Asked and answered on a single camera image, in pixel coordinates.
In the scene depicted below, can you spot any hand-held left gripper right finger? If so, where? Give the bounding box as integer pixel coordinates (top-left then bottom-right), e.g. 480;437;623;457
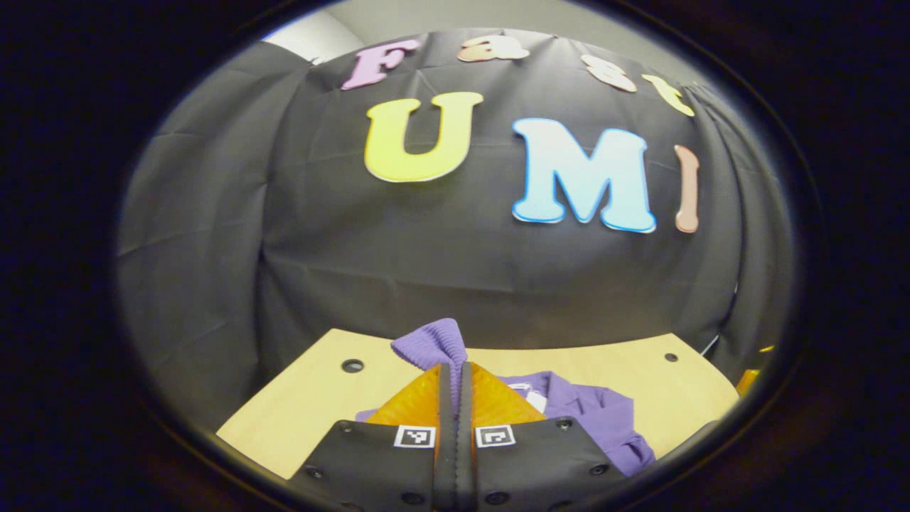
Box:
455;361;626;512

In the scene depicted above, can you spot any black backdrop cloth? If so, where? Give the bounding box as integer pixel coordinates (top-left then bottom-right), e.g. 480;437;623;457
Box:
114;28;797;434

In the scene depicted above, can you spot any purple button-up garment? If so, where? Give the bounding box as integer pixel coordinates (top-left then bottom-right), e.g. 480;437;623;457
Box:
354;318;656;477

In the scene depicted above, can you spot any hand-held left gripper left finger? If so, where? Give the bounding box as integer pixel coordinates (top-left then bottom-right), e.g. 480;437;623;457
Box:
288;363;456;512

